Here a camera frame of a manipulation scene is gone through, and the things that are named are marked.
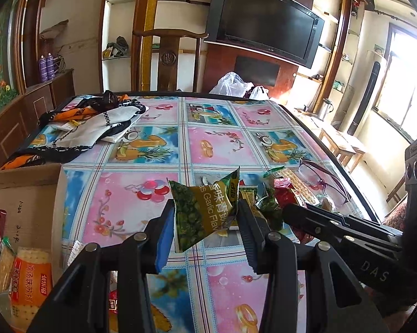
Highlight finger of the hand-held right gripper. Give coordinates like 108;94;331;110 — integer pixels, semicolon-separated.
281;203;403;254

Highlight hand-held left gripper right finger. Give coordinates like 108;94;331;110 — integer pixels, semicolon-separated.
237;199;386;333

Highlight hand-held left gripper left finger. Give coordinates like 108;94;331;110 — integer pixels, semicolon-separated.
26;199;176;333

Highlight pile of mixed snack packets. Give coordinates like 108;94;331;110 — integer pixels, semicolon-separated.
226;166;335;248

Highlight green pea snack packet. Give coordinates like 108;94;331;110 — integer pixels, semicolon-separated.
168;167;241;253

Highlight brown cardboard box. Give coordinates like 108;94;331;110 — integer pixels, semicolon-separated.
0;163;69;333

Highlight wooden stool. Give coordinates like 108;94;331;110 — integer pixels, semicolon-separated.
319;124;368;175

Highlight small red snack packet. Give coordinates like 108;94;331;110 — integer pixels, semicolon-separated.
107;289;121;315

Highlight printed fruit tablecloth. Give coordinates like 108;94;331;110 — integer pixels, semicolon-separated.
17;95;380;333

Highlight metal kettle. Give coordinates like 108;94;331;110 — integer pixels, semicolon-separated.
316;99;335;121

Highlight long black case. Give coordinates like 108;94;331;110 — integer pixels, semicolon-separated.
347;61;381;136

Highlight black orange white scarf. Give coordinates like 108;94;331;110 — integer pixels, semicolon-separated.
0;90;151;171

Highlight small white plastic bag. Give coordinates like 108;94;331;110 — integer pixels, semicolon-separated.
248;85;270;101

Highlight orange cracker packet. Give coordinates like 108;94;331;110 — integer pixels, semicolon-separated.
0;239;17;296
9;246;54;324

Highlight window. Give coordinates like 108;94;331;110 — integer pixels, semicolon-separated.
371;24;417;143

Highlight wooden chair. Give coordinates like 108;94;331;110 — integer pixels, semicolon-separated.
131;29;210;93

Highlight wooden low cabinet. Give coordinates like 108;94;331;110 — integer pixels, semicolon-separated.
0;69;76;175

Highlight dark small bag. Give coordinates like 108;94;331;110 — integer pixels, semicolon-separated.
105;36;132;58

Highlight black flat television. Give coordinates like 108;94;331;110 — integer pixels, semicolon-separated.
203;0;326;69

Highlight purple frame eyeglasses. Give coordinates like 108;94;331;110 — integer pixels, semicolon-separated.
296;159;352;209

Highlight glass wall shelves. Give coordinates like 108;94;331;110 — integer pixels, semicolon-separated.
102;0;210;64

